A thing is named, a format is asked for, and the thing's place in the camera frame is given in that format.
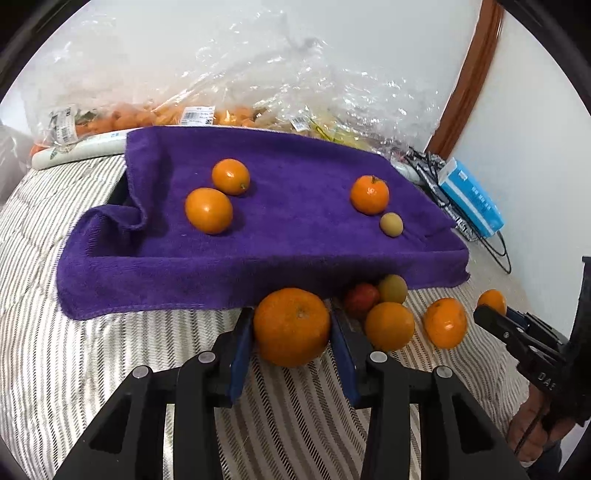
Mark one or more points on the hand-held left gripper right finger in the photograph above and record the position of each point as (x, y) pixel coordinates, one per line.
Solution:
(344, 355)

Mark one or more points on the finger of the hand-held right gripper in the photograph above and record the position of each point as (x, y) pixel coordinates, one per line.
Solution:
(515, 316)
(496, 323)

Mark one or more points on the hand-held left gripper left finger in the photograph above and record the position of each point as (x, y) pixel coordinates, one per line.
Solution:
(240, 350)

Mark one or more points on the large orange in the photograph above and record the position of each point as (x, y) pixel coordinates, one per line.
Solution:
(292, 326)

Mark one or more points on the small red fruit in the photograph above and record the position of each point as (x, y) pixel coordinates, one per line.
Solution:
(361, 300)

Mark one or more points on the yellow-green round fruit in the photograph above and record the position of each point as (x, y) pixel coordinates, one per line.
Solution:
(393, 288)

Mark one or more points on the purple towel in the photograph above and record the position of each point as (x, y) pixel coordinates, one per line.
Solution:
(286, 230)

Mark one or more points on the small yellow round fruit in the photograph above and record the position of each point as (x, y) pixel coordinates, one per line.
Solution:
(391, 225)

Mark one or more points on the person's right hand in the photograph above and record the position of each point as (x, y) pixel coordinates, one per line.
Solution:
(521, 415)

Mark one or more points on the blue tissue pack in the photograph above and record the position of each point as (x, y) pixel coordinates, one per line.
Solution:
(471, 198)

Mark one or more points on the striped quilted bed cover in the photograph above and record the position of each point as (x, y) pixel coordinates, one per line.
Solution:
(115, 369)

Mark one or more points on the crinkled clear plastic bag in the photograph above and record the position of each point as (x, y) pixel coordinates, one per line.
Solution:
(406, 101)

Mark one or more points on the long white roll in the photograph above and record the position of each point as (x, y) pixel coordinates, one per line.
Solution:
(78, 148)

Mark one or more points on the clear bag of yellow fruit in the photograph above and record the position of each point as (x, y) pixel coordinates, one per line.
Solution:
(323, 92)

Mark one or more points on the brown wooden door frame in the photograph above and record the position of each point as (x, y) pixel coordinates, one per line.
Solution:
(471, 78)

